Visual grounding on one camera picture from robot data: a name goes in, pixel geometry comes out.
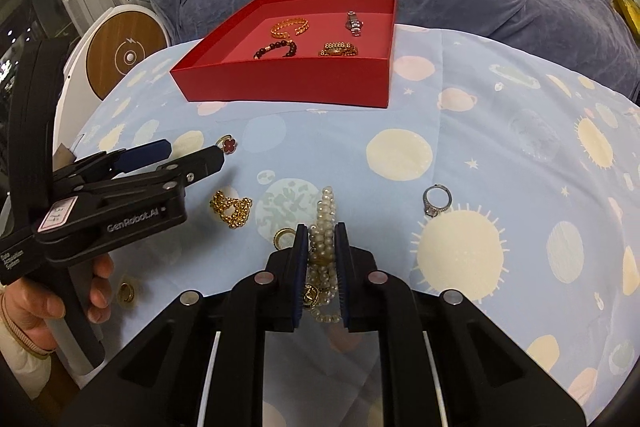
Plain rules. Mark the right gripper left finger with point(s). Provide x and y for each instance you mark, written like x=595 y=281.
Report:
x=268 y=301

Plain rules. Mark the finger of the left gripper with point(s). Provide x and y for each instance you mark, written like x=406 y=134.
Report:
x=107 y=165
x=187 y=170

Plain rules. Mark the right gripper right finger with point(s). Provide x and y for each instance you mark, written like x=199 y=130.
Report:
x=372 y=300

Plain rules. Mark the white sleeve forearm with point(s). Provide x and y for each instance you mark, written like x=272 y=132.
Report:
x=31 y=373

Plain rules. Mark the red jewelry box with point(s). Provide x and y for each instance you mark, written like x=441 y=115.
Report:
x=294 y=51

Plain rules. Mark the person's left hand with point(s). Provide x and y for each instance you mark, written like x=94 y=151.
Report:
x=28 y=305

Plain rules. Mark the gold hoop earring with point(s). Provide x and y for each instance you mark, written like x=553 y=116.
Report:
x=284 y=238

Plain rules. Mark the round wooden white device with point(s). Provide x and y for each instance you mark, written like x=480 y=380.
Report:
x=121 y=38

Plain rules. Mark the light blue planet blanket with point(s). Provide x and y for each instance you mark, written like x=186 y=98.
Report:
x=507 y=177

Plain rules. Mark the silver wrist watch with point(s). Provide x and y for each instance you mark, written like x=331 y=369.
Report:
x=353 y=24

